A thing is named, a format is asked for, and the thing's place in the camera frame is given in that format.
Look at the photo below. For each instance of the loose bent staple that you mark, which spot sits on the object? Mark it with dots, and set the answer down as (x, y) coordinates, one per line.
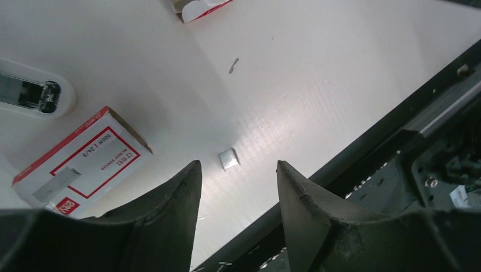
(233, 65)

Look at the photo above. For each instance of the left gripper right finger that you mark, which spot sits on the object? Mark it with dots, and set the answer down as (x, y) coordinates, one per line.
(324, 232)

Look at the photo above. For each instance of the cardboard staple box tray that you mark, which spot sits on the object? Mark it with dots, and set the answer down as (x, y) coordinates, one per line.
(190, 10)

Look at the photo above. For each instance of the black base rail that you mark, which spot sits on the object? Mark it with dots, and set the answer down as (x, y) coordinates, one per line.
(424, 154)

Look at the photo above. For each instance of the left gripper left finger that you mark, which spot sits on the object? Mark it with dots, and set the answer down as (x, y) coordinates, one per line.
(154, 232)

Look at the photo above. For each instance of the pink white stapler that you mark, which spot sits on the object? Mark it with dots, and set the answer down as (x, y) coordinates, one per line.
(34, 92)

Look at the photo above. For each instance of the red white staple box sleeve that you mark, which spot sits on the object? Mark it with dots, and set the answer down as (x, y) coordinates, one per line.
(84, 166)

